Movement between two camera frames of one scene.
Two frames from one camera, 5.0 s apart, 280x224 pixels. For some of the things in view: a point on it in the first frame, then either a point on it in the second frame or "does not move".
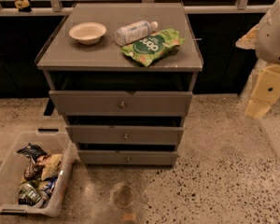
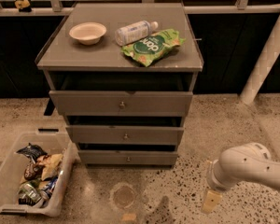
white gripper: x=273 y=36 to x=212 y=180
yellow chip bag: x=50 y=165 does not move
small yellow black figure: x=22 y=6 does not move
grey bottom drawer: x=128 y=157 does not move
